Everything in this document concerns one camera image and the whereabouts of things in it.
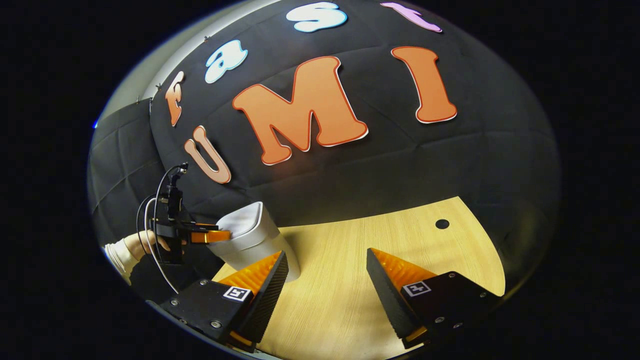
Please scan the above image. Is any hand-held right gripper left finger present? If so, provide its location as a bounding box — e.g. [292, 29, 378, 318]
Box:
[160, 250, 290, 354]

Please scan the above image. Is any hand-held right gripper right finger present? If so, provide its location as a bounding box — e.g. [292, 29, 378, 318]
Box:
[366, 247, 502, 350]

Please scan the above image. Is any white desktop garbage bin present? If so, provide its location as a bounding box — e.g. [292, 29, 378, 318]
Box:
[207, 201, 301, 283]

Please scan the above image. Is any wooden desktop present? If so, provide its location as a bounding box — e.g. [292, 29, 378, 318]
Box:
[212, 196, 507, 360]

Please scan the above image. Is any black backdrop cloth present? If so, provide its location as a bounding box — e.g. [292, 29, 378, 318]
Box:
[87, 0, 562, 301]

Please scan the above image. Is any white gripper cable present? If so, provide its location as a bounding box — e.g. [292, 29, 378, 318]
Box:
[143, 197, 181, 296]

